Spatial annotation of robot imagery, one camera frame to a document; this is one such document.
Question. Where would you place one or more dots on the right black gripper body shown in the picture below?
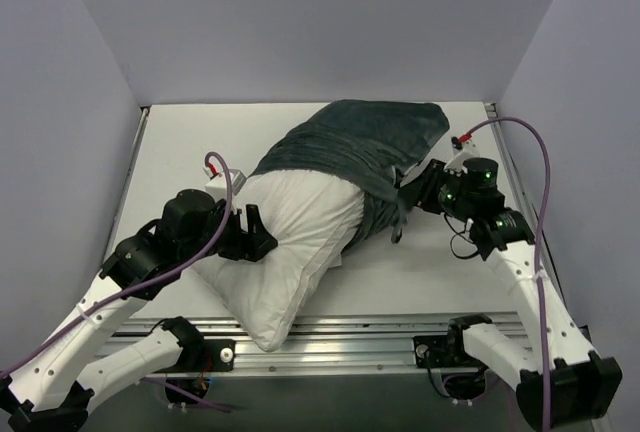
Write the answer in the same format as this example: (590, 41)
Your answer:
(422, 191)

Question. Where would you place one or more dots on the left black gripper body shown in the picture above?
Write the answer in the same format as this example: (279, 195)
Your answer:
(242, 234)

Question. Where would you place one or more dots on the zebra and grey pillowcase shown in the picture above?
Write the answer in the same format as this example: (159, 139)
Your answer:
(371, 144)

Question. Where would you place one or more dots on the white pillow insert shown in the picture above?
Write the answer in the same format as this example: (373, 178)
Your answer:
(313, 216)

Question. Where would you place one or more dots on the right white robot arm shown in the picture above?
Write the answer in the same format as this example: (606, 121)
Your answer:
(560, 378)

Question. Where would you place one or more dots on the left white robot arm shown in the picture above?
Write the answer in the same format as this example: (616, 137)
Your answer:
(62, 382)

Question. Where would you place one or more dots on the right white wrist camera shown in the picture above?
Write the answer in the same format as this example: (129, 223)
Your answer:
(463, 148)

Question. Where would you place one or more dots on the left side aluminium rail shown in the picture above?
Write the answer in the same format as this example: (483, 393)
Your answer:
(131, 165)

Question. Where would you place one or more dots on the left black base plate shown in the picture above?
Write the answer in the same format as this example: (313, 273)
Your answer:
(220, 354)

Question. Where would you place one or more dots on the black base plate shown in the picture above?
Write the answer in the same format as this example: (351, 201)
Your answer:
(433, 351)
(220, 354)

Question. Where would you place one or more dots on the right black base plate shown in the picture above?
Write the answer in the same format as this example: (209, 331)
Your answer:
(433, 351)

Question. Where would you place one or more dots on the aluminium front rail frame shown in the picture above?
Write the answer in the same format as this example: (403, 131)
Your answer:
(347, 369)

